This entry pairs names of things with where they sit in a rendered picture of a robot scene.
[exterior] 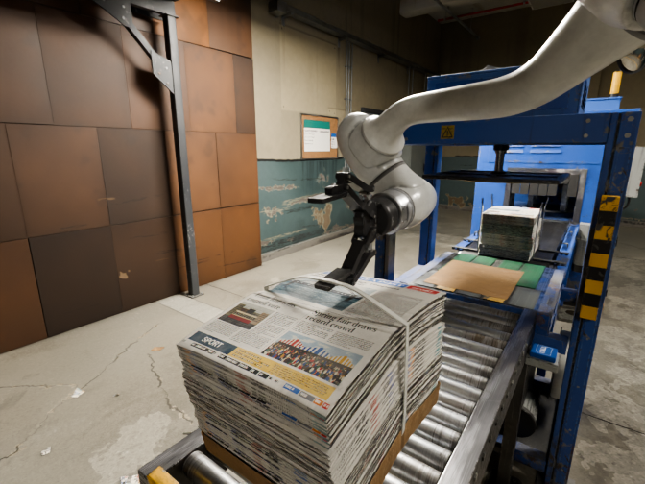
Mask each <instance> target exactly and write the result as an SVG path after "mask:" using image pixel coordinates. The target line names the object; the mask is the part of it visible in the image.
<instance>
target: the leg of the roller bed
mask: <svg viewBox="0 0 645 484"><path fill-rule="evenodd" d="M527 370H528V365H527V364H525V363H524V366H523V368H522V371H521V374H520V377H519V379H518V382H517V384H516V387H515V389H514V394H513V397H512V399H511V402H510V405H509V408H508V410H507V413H506V417H505V423H504V430H503V437H502V444H501V450H500V457H499V464H498V471H497V477H496V480H495V481H496V483H497V484H510V482H511V475H512V469H513V462H514V451H515V445H516V439H517V432H518V427H519V420H520V414H521V407H522V401H523V395H524V389H525V382H526V376H527Z"/></svg>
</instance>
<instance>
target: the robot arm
mask: <svg viewBox="0 0 645 484"><path fill-rule="evenodd" d="M643 45H645V0H578V1H577V2H576V3H575V5H574V6H573V7H572V9H571V10H570V12H569V13H568V14H567V16H566V17H565V18H564V20H563V21H562V22H561V24H560V25H559V27H558V28H557V29H556V30H555V32H554V33H553V34H552V35H551V36H550V37H549V39H548V40H547V41H546V42H545V44H544V45H543V46H542V47H541V49H540V50H539V51H538V52H537V53H536V54H535V55H534V56H533V57H532V58H531V59H530V60H529V61H528V62H527V63H526V64H524V65H523V66H522V67H520V68H518V69H517V70H515V71H514V72H512V73H510V74H508V75H505V76H502V77H499V78H496V79H492V80H488V81H483V82H479V83H473V84H468V85H459V86H454V87H450V88H444V89H439V90H434V91H429V92H424V93H420V94H416V95H412V96H409V97H406V98H404V99H402V100H400V101H398V102H396V103H394V104H393V105H391V106H390V107H389V108H388V109H386V110H385V111H384V112H383V113H382V114H381V115H380V116H379V115H374V116H369V115H367V114H365V113H362V112H354V113H351V114H349V115H348V116H346V117H345V118H344V119H343V120H342V121H341V123H340V124H339V126H338V129H337V132H336V139H337V143H338V146H339V149H340V151H341V153H342V155H343V157H344V159H345V161H346V163H347V164H348V166H349V167H350V169H351V170H352V171H353V173H354V174H355V176H356V177H357V178H356V177H355V176H353V175H352V174H350V173H336V175H335V177H336V180H337V183H332V184H330V186H327V187H326V188H325V189H324V190H325V193H323V194H321V195H317V196H314V197H310V198H307V200H308V203H311V204H325V203H328V202H331V201H335V200H338V199H341V198H342V199H343V200H344V201H345V202H346V203H347V204H348V206H349V209H350V210H351V211H352V212H353V213H354V217H353V222H354V234H353V236H352V239H351V243H352V244H351V246H350V248H349V251H348V253H347V255H346V258H345V261H344V263H343V265H342V267H341V268H336V269H334V270H333V271H332V272H330V273H329V274H328V275H326V276H325V277H324V278H329V279H334V280H336V281H339V282H343V283H347V284H349V285H352V286H355V284H356V283H357V281H358V279H359V278H360V277H361V275H362V274H363V272H364V270H365V269H366V267H367V266H368V264H369V262H370V260H371V259H372V258H373V257H374V256H375V255H376V252H377V250H376V249H373V248H372V242H373V241H374V239H375V238H377V237H380V236H382V235H384V234H393V233H396V232H397V231H399V230H403V229H408V228H410V227H413V226H415V225H417V224H419V223H420V222H422V221H423V220H424V219H426V218H427V217H428V216H429V215H430V213H431V212H432V211H433V209H434V208H435V206H436V202H437V193H436V191H435V189H434V187H433V186H432V185H431V184H430V183H429V182H428V181H426V180H424V179H422V178H421V177H420V176H418V175H417V174H416V173H414V172H413V171H412V170H411V169H410V168H409V167H408V166H407V165H406V163H405V162H404V161H403V159H402V158H401V155H402V149H403V147H404V143H405V141H404V136H403V133H404V132H405V130H406V129H407V128H409V127H410V126H413V125H416V124H422V123H437V122H452V121H467V120H482V119H493V118H501V117H507V116H512V115H516V114H519V113H522V112H525V111H528V110H531V109H535V108H538V107H540V106H542V105H544V104H546V103H548V102H550V101H552V100H554V99H556V98H557V97H559V96H561V95H563V94H564V93H565V92H567V91H568V90H570V89H571V88H573V87H575V86H576V85H578V84H580V83H581V82H583V81H585V80H586V79H588V78H589V77H591V76H593V75H594V74H596V73H598V72H599V71H601V70H602V69H604V68H606V67H607V66H609V65H611V64H612V63H614V62H616V61H618V60H620V59H621V58H623V57H625V56H627V55H628V54H630V53H631V52H633V51H634V50H636V49H638V48H640V47H641V46H643ZM353 190H355V191H357V192H359V194H361V195H362V196H363V197H364V200H363V201H362V200H361V199H360V198H359V197H358V195H357V194H356V193H355V192H354V191H353ZM370 194H371V195H372V196H370ZM358 238H360V239H361V240H357V239H358Z"/></svg>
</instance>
